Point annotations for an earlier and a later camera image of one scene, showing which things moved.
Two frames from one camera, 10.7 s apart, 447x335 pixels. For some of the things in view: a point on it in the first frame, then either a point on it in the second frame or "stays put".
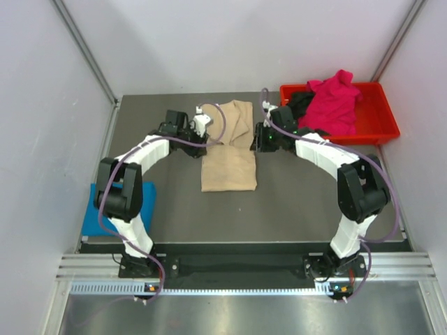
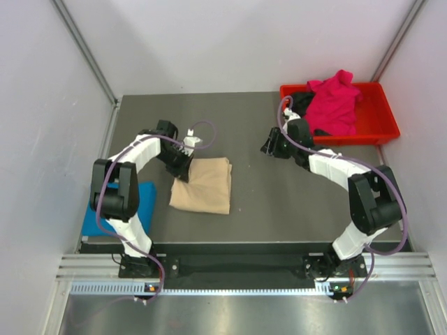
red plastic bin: [375, 118] stays put
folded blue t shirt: [96, 224] stays put
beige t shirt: [228, 160] → [208, 190]
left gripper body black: [194, 137] → [175, 160]
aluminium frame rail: [91, 267] stays put
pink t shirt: [332, 108] stays put
